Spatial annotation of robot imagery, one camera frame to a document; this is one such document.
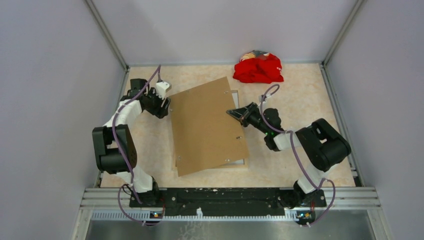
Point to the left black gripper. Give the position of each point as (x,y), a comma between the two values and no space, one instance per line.
(159,111)

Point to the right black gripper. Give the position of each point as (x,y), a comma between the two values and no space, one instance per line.
(243,114)

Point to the printed photo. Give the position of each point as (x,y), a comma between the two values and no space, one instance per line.
(241,162)

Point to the brown cardboard backing board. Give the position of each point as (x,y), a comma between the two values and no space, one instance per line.
(207,129)

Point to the wooden picture frame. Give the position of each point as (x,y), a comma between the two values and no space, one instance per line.
(240,164)

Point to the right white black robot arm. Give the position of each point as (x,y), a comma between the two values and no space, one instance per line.
(317,148)

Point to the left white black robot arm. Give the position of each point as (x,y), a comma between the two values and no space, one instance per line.
(114,148)

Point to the red cloth bundle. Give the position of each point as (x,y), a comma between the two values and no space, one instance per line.
(259,67)

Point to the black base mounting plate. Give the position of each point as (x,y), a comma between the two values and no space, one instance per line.
(227,202)

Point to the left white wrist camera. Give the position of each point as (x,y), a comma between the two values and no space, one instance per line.
(162,87)

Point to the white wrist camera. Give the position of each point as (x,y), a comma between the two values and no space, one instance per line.
(162,87)
(262,99)

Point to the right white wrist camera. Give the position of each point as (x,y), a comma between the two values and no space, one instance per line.
(262,99)

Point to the aluminium rail front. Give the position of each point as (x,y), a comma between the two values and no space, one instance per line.
(112,204)

